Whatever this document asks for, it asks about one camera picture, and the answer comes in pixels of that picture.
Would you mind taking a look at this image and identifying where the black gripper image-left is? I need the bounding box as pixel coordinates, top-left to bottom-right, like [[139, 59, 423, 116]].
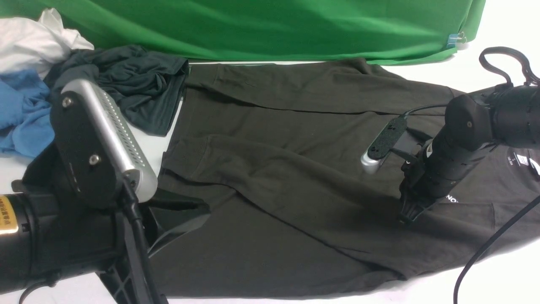
[[98, 187, 211, 304]]

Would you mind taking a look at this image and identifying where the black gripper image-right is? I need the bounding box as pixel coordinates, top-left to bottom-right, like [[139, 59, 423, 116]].
[[397, 135, 496, 225]]

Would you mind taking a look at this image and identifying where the dark gray long-sleeve shirt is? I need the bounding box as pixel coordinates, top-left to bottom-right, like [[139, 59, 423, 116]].
[[151, 58, 539, 298]]

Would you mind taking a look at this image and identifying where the dark teal crumpled shirt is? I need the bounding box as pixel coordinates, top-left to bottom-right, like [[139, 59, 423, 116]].
[[44, 45, 189, 136]]

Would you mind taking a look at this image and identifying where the blue crumpled shirt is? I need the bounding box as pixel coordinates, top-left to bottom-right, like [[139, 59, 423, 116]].
[[0, 69, 54, 158]]

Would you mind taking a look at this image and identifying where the white crumpled shirt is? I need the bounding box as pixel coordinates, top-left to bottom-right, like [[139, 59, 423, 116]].
[[0, 8, 94, 79]]

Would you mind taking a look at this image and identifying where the blue binder clip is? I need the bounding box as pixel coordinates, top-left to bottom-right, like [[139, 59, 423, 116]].
[[446, 31, 467, 49]]

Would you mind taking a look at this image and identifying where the green backdrop cloth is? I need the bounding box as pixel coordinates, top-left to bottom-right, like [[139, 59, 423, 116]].
[[1, 0, 486, 65]]

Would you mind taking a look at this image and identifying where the wrist camera image-right arm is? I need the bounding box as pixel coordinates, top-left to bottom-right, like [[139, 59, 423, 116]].
[[361, 116, 407, 174]]

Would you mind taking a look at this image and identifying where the wrist camera image-left arm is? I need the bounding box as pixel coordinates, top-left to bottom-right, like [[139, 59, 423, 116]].
[[50, 79, 157, 209]]

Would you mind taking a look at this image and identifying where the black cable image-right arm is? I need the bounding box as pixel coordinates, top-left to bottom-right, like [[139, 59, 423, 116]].
[[397, 46, 540, 304]]

